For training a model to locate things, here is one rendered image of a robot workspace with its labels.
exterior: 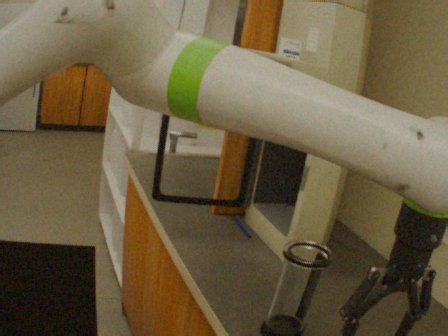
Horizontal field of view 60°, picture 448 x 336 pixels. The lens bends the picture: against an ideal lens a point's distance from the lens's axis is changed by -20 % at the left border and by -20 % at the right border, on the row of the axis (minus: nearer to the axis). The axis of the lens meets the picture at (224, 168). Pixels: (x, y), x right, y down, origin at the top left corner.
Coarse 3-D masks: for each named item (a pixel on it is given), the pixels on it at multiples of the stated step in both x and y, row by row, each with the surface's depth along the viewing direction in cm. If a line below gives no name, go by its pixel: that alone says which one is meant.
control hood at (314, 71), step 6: (246, 48) 137; (264, 54) 125; (270, 54) 126; (276, 54) 137; (276, 60) 118; (282, 60) 115; (288, 60) 112; (294, 60) 117; (300, 60) 126; (288, 66) 113; (294, 66) 111; (300, 66) 112; (306, 66) 113; (312, 66) 113; (318, 66) 118; (306, 72) 113; (312, 72) 114; (318, 72) 114; (324, 72) 115; (318, 78) 115; (324, 78) 115
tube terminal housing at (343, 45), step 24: (288, 24) 135; (312, 24) 121; (336, 24) 111; (360, 24) 114; (336, 48) 114; (360, 48) 116; (336, 72) 116; (360, 72) 123; (312, 168) 123; (336, 168) 126; (312, 192) 126; (336, 192) 131; (264, 216) 146; (312, 216) 129; (264, 240) 144; (288, 240) 131; (312, 240) 132
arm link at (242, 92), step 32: (224, 64) 53; (256, 64) 53; (224, 96) 53; (256, 96) 52; (288, 96) 50; (320, 96) 50; (352, 96) 50; (224, 128) 57; (256, 128) 54; (288, 128) 51; (320, 128) 49; (352, 128) 48; (384, 128) 46; (416, 128) 45; (352, 160) 49; (384, 160) 46; (416, 160) 44; (416, 192) 45
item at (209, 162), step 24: (168, 144) 143; (192, 144) 145; (216, 144) 147; (240, 144) 149; (168, 168) 146; (192, 168) 148; (216, 168) 150; (240, 168) 151; (168, 192) 148; (192, 192) 150; (216, 192) 152
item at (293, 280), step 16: (304, 240) 94; (304, 256) 94; (320, 256) 92; (288, 272) 88; (304, 272) 86; (320, 272) 86; (288, 288) 88; (304, 288) 87; (272, 304) 92; (288, 304) 88; (304, 304) 88; (272, 320) 91; (288, 320) 89; (304, 320) 90
